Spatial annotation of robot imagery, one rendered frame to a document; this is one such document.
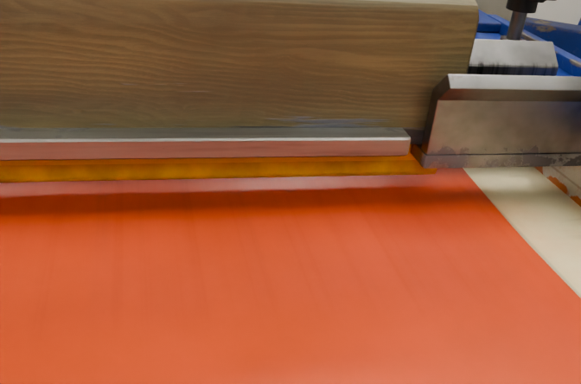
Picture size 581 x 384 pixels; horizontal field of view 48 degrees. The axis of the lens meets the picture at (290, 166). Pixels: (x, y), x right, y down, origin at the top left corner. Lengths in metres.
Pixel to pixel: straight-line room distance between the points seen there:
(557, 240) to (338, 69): 0.14
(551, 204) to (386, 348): 0.16
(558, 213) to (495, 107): 0.07
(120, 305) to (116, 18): 0.12
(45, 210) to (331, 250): 0.14
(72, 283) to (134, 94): 0.09
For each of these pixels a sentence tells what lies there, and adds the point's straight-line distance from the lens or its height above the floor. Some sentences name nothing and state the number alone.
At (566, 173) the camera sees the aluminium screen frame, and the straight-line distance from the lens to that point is 0.40.
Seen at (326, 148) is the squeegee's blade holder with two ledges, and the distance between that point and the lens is 0.31.
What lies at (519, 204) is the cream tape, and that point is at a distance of 0.38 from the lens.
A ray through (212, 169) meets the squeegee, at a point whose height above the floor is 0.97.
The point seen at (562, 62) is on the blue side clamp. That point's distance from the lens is 0.48.
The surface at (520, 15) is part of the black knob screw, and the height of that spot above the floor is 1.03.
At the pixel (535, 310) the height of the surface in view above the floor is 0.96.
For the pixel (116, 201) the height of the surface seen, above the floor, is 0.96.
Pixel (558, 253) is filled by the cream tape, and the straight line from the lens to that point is 0.34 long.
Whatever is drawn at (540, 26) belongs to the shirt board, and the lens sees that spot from 0.98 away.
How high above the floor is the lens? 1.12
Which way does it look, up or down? 27 degrees down
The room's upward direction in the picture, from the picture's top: 6 degrees clockwise
